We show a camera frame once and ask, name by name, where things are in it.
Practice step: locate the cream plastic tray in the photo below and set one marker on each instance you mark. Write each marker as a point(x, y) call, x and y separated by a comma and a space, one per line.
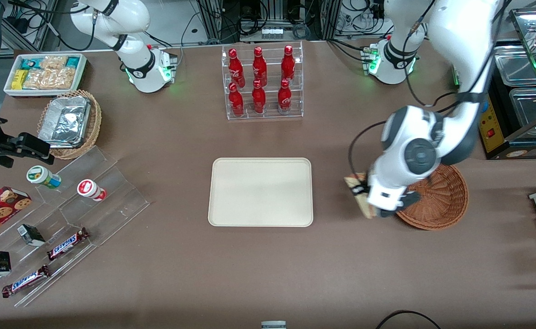
point(260, 192)

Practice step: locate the red lid white cup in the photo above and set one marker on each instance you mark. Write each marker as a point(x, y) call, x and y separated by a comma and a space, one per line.
point(91, 189)

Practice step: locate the large clear cracker packet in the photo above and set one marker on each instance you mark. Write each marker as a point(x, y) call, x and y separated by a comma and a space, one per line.
point(49, 79)

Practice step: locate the light wicker basket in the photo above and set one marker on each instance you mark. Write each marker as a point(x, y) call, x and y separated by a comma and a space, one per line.
point(95, 123)

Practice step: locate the teal snack packet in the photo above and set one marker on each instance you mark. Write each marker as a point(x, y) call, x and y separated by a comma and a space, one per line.
point(29, 63)
point(73, 62)

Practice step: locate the green lid white cup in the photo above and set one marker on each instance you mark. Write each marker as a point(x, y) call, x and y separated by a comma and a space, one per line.
point(42, 177)

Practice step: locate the black food warmer cabinet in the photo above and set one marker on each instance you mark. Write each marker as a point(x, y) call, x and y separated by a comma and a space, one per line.
point(496, 141)

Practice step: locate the white power strip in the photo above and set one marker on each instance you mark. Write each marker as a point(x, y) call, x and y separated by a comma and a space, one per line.
point(271, 32)

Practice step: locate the brown Snickers bar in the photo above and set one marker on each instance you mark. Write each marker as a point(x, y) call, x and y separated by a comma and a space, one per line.
point(67, 243)
point(26, 281)

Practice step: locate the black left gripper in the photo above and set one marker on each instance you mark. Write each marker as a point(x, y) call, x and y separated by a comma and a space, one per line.
point(364, 188)

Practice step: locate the aluminium foil tray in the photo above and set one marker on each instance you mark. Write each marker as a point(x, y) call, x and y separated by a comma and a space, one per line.
point(65, 121)

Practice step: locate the small clear cracker packet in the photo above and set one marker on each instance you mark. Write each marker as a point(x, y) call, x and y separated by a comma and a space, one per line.
point(53, 62)

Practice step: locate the steel warmer pan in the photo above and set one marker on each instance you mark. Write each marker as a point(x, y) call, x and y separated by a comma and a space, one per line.
point(530, 107)
point(517, 64)

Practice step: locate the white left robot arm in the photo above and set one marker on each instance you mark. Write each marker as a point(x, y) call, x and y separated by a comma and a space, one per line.
point(459, 36)

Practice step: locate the small grey box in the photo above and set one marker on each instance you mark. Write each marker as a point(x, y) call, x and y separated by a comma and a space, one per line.
point(273, 325)

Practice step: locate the triangular sandwich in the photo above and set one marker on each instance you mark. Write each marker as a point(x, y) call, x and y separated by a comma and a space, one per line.
point(364, 205)

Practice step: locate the white rectangular snack bin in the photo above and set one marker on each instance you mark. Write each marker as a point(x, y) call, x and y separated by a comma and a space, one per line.
point(81, 68)

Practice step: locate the red cola bottle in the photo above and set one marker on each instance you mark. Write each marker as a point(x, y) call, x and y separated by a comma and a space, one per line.
point(236, 101)
point(259, 98)
point(236, 68)
point(259, 67)
point(288, 65)
point(285, 97)

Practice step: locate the clear acrylic bottle rack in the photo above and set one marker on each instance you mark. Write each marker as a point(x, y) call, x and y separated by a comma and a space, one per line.
point(270, 115)

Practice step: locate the yellow snack packet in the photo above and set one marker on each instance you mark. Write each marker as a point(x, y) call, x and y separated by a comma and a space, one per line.
point(19, 79)

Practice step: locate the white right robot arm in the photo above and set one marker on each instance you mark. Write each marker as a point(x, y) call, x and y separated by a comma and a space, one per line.
point(136, 64)

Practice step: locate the clear acrylic stepped display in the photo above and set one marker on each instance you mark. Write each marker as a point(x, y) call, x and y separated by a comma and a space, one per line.
point(112, 201)

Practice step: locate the round brown wicker basket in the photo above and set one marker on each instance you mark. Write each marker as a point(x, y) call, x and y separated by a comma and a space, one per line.
point(441, 201)

